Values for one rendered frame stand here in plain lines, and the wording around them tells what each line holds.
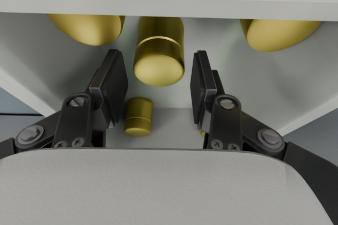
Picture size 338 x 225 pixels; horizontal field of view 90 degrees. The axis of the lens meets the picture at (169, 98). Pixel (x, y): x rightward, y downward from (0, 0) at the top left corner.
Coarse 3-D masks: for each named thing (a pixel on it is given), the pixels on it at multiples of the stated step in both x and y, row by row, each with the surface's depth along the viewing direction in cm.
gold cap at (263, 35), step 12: (252, 24) 8; (264, 24) 8; (276, 24) 8; (288, 24) 8; (300, 24) 8; (312, 24) 8; (252, 36) 8; (264, 36) 8; (276, 36) 8; (288, 36) 8; (300, 36) 8; (264, 48) 9; (276, 48) 9
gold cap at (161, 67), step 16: (144, 16) 12; (144, 32) 11; (160, 32) 11; (176, 32) 11; (144, 48) 10; (160, 48) 10; (176, 48) 10; (144, 64) 10; (160, 64) 10; (176, 64) 10; (144, 80) 12; (160, 80) 12; (176, 80) 12
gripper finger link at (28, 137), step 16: (112, 64) 10; (96, 80) 8; (112, 80) 9; (96, 96) 8; (112, 96) 9; (96, 112) 8; (112, 112) 9; (32, 128) 7; (48, 128) 7; (96, 128) 9; (16, 144) 7; (32, 144) 7
